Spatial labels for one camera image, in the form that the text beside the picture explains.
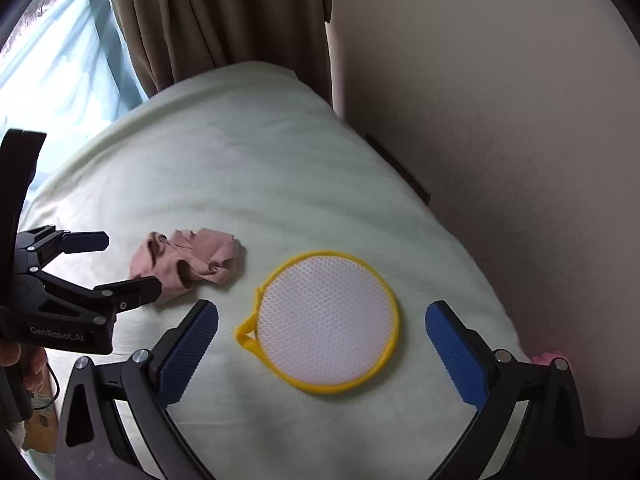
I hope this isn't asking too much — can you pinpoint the cardboard box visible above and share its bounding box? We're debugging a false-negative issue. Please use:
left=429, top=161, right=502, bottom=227
left=21, top=407, right=59, bottom=456

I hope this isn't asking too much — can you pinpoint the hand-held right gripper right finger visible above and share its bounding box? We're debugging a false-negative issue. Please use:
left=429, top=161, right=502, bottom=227
left=425, top=301, right=589, bottom=480

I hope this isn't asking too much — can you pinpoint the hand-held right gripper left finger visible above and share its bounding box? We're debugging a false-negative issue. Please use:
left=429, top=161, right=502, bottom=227
left=55, top=299, right=221, bottom=480

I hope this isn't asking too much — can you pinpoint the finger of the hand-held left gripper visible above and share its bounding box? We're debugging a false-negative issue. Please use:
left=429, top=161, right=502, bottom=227
left=15, top=271, right=163, bottom=325
left=15, top=226, right=110, bottom=273

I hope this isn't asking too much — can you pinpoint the round yellow-rimmed mesh bag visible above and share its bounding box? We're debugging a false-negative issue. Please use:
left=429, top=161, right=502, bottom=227
left=235, top=249, right=401, bottom=394

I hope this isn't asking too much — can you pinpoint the light blue window cloth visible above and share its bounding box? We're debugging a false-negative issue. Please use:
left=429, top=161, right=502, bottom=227
left=0, top=0, right=152, bottom=177

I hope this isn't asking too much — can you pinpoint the brown curtain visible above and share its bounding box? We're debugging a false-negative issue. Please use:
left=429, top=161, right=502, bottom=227
left=104, top=0, right=347, bottom=122

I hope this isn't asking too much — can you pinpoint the pink fluffy item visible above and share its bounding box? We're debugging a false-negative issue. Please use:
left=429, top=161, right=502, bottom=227
left=531, top=352, right=570, bottom=369

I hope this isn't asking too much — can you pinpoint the black cable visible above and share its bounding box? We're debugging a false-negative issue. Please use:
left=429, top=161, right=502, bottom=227
left=45, top=357, right=62, bottom=403

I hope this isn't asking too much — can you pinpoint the dusty pink cloth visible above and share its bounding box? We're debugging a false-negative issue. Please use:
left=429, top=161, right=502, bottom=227
left=128, top=228, right=245, bottom=306

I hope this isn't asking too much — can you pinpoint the person's left hand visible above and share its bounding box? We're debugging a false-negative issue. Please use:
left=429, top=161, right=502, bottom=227
left=0, top=341, right=50, bottom=396

